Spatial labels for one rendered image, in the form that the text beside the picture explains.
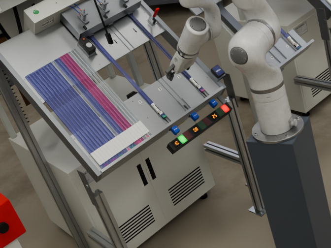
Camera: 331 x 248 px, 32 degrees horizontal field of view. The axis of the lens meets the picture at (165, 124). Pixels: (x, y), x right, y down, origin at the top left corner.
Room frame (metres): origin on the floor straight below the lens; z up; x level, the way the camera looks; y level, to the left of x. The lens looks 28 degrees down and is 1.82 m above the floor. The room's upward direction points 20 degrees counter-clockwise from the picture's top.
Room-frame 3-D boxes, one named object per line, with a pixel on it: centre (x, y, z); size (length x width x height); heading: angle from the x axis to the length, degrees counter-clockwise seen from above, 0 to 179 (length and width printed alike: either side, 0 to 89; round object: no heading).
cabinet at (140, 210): (2.58, 0.32, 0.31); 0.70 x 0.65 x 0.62; 120
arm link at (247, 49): (1.75, -0.36, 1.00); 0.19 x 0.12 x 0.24; 135
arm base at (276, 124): (1.78, -0.38, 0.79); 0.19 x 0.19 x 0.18
